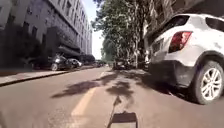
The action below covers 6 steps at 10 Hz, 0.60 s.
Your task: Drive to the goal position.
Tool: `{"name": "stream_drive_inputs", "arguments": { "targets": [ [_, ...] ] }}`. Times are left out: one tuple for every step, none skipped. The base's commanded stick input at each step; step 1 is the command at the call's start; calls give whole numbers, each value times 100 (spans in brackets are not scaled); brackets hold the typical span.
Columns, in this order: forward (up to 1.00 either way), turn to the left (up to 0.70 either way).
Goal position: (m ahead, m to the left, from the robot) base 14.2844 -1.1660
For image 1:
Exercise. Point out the brownish asphalt road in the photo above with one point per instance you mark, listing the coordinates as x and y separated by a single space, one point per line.
40 100

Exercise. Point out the white suv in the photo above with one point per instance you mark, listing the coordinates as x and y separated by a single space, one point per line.
196 56

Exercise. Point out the brown building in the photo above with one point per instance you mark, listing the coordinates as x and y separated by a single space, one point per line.
160 13

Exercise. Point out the grey office building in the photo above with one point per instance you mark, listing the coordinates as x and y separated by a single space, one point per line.
50 16

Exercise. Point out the pale car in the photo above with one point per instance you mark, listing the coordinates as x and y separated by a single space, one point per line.
75 62

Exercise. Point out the row of trees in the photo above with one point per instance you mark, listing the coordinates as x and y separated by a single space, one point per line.
116 26

